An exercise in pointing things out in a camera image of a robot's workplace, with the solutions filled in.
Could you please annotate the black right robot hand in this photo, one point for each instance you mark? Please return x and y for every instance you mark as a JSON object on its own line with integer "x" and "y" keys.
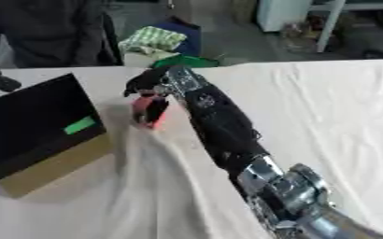
{"x": 146, "y": 81}

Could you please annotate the red block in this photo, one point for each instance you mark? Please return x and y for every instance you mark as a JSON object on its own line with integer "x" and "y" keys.
{"x": 157, "y": 122}

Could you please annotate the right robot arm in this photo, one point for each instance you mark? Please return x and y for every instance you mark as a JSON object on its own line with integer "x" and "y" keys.
{"x": 222, "y": 127}

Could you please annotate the white box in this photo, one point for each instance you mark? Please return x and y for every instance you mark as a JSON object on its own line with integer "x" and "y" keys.
{"x": 143, "y": 59}

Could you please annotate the cardboard box with black inside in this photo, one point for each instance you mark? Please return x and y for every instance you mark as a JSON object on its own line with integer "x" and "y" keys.
{"x": 34, "y": 124}

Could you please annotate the green and white checked cloth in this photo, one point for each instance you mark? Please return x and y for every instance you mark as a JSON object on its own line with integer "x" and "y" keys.
{"x": 154, "y": 39}

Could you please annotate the green plastic object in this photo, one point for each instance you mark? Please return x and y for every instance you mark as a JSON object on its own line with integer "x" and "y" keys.
{"x": 186, "y": 61}

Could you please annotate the blue bag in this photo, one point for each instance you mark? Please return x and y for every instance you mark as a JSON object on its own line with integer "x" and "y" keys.
{"x": 190, "y": 37}

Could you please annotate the person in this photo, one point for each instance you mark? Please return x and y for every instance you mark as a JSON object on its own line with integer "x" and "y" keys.
{"x": 50, "y": 31}

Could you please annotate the white cabinet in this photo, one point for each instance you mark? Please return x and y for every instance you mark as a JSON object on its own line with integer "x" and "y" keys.
{"x": 282, "y": 14}

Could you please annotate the white table leg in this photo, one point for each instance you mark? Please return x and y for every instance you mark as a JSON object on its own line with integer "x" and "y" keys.
{"x": 330, "y": 25}

